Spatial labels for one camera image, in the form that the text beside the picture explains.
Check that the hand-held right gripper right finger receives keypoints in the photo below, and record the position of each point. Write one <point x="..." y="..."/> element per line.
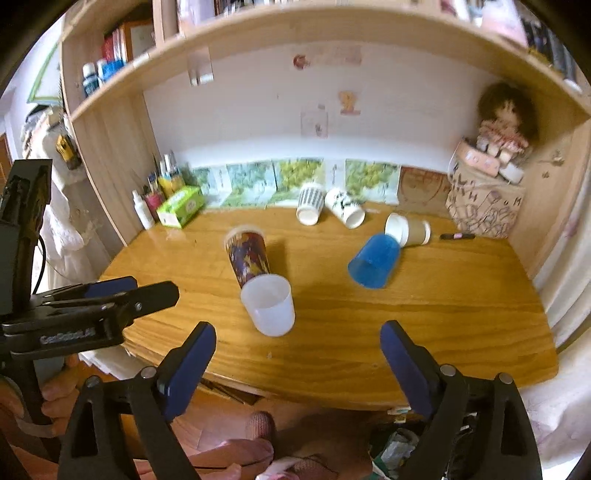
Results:
<point x="408" y="369"/>

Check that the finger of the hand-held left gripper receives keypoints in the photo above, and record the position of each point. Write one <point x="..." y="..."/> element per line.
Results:
<point x="108" y="287"/>
<point x="152" y="297"/>

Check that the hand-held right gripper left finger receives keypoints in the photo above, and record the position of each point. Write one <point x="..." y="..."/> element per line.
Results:
<point x="187" y="374"/>

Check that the blue plastic cup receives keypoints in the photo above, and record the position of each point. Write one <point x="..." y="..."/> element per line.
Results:
<point x="374" y="263"/>

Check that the brown paper cup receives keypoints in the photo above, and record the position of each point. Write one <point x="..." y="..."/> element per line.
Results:
<point x="411" y="230"/>

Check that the white black-print paper cup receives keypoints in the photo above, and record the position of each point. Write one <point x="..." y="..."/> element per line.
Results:
<point x="344" y="207"/>

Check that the white striped paper cup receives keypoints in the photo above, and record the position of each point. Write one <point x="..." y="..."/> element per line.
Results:
<point x="310" y="201"/>

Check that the dark patterned paper cup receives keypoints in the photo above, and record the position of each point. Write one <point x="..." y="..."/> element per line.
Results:
<point x="249" y="256"/>

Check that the translucent white plastic cup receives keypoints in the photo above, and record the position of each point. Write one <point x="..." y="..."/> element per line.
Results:
<point x="272" y="309"/>

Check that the person's left hand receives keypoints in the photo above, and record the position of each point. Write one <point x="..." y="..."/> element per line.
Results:
<point x="57" y="392"/>

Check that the white hanging cloth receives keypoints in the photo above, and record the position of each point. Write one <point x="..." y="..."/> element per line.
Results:
<point x="69" y="221"/>

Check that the pile of clutter under desk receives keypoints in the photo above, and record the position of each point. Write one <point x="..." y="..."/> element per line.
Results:
<point x="397" y="450"/>

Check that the white spray bottle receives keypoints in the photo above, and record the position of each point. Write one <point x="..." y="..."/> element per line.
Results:
<point x="143" y="212"/>

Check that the person's foot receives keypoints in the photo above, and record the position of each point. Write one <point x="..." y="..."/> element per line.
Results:
<point x="261" y="427"/>

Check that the green tissue box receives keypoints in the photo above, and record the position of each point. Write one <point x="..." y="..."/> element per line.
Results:
<point x="181" y="206"/>

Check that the pink slipper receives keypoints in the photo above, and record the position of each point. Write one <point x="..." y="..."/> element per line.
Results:
<point x="240" y="454"/>

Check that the pink pen holder with brushes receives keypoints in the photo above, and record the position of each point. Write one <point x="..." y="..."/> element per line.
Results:
<point x="155" y="201"/>

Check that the yellow toy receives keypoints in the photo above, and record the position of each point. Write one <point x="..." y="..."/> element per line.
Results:
<point x="67" y="150"/>

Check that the pale landscape picture card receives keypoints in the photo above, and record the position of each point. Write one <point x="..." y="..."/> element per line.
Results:
<point x="212" y="184"/>

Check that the black and pink pen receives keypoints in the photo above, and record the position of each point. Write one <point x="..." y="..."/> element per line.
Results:
<point x="457" y="236"/>

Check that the green tree picture card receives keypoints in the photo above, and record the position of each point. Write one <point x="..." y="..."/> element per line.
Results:
<point x="251" y="182"/>

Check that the white curtain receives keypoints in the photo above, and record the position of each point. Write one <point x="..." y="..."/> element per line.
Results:
<point x="565" y="323"/>

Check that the patterned fabric basket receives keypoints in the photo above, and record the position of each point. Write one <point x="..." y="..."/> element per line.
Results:
<point x="485" y="207"/>

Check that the brown drawing card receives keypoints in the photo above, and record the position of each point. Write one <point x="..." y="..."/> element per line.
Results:
<point x="422" y="189"/>

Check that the green framed board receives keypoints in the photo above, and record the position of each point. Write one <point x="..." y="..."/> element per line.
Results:
<point x="44" y="78"/>

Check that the yellow-green tree picture card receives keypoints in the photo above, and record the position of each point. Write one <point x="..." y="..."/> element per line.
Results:
<point x="298" y="177"/>

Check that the blue paint bottle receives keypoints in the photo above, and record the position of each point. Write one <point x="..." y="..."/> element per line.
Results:
<point x="111" y="69"/>
<point x="90" y="81"/>

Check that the green bush picture card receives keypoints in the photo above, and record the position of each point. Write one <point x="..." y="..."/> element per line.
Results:
<point x="371" y="180"/>

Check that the white narrow card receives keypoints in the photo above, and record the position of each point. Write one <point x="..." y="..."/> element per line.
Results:
<point x="334" y="175"/>

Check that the pink patterned box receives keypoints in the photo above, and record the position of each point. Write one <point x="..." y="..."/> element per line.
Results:
<point x="478" y="159"/>

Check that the row of red books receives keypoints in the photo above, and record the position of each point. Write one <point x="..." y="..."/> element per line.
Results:
<point x="114" y="46"/>

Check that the framed picture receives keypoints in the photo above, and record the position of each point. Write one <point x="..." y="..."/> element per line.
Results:
<point x="138" y="40"/>

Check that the curly-haired doll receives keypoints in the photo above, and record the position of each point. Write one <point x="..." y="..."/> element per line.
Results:
<point x="505" y="120"/>

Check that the wooden shelf unit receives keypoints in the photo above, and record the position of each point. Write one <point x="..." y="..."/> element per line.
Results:
<point x="323" y="27"/>

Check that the row of dark books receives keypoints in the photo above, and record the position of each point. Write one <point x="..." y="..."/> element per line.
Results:
<point x="549" y="44"/>

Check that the small wall drawing paper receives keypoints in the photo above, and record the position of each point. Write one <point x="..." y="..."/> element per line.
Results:
<point x="315" y="122"/>

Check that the yellow character wall sticker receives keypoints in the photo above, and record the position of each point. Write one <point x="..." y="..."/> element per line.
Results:
<point x="349" y="102"/>

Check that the red round wall sticker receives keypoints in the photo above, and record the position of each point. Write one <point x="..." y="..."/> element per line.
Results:
<point x="301" y="62"/>

